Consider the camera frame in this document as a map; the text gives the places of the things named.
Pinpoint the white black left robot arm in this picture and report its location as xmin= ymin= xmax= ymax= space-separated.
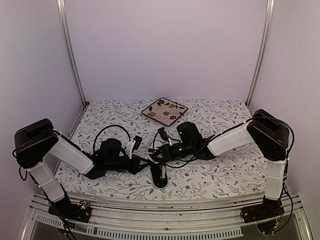
xmin=12 ymin=118 xmax=148 ymax=217

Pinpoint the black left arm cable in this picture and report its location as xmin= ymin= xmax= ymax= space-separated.
xmin=92 ymin=124 xmax=131 ymax=156

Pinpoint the white shoelace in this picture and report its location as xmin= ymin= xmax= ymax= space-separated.
xmin=147 ymin=148 xmax=167 ymax=180

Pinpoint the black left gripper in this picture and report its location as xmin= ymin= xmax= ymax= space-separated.
xmin=105 ymin=154 xmax=151 ymax=175

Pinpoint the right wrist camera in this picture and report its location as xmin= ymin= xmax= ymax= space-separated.
xmin=157 ymin=127 xmax=173 ymax=146

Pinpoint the black canvas sneaker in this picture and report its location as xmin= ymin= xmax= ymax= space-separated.
xmin=150 ymin=163 xmax=168 ymax=189

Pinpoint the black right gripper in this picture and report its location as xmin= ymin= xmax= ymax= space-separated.
xmin=151 ymin=142 xmax=195 ymax=162

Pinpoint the aluminium corner post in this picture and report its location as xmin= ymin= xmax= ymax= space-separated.
xmin=245 ymin=0 xmax=275 ymax=108
xmin=56 ymin=0 xmax=87 ymax=106

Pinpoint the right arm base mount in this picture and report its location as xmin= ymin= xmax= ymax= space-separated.
xmin=240 ymin=198 xmax=285 ymax=223

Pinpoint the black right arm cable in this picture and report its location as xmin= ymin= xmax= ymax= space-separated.
xmin=246 ymin=116 xmax=295 ymax=156

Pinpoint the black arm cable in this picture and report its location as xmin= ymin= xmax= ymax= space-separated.
xmin=246 ymin=116 xmax=295 ymax=156
xmin=92 ymin=124 xmax=131 ymax=156

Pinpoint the left aluminium corner post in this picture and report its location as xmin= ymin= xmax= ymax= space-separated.
xmin=56 ymin=0 xmax=87 ymax=106

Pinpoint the right aluminium corner post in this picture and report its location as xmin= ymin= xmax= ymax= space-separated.
xmin=245 ymin=0 xmax=275 ymax=108

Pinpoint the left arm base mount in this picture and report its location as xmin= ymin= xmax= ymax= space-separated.
xmin=48 ymin=198 xmax=93 ymax=223

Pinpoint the square floral ceramic plate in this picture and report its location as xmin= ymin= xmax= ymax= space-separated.
xmin=141 ymin=97 xmax=188 ymax=127

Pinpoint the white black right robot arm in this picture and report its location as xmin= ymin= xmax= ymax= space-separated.
xmin=147 ymin=109 xmax=294 ymax=218

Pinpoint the aluminium front frame rail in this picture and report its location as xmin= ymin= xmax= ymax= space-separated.
xmin=23 ymin=192 xmax=311 ymax=240

